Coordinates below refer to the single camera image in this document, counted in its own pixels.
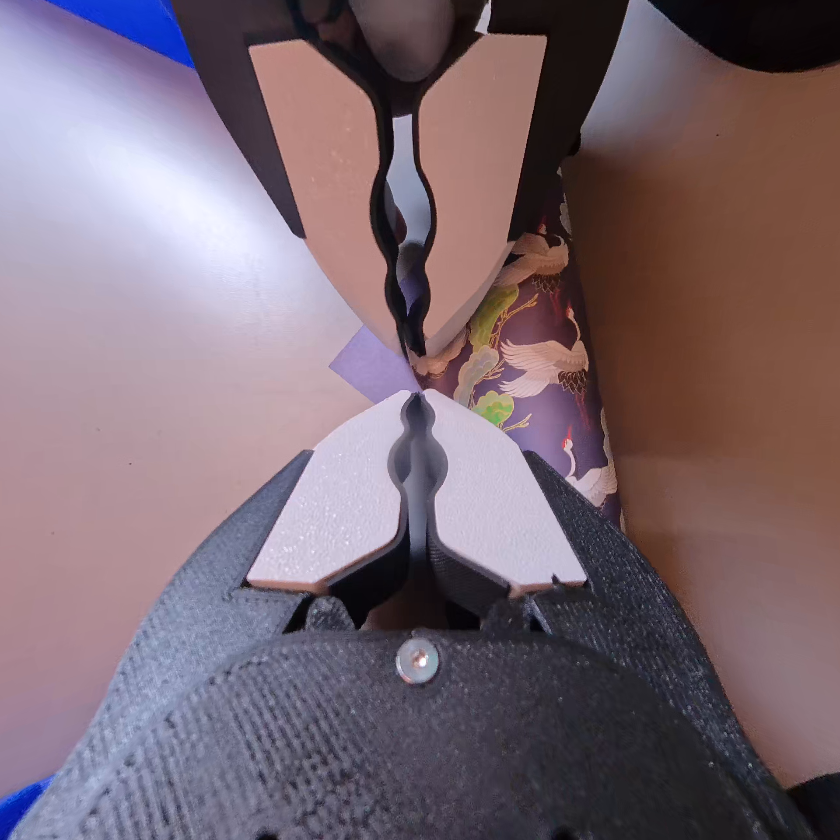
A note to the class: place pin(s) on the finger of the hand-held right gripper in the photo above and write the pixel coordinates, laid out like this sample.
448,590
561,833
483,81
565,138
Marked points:
322,145
486,158

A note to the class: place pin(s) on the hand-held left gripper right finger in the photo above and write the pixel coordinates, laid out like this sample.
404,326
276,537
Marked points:
505,512

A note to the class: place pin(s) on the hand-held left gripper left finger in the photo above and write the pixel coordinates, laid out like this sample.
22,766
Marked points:
328,512

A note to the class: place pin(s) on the purple crane patterned paper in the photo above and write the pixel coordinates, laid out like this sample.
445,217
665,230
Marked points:
525,368

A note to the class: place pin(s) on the blue plastic bin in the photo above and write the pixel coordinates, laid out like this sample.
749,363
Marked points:
118,20
16,807

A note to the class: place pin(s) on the black textured pad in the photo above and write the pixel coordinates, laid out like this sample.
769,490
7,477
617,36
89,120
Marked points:
748,26

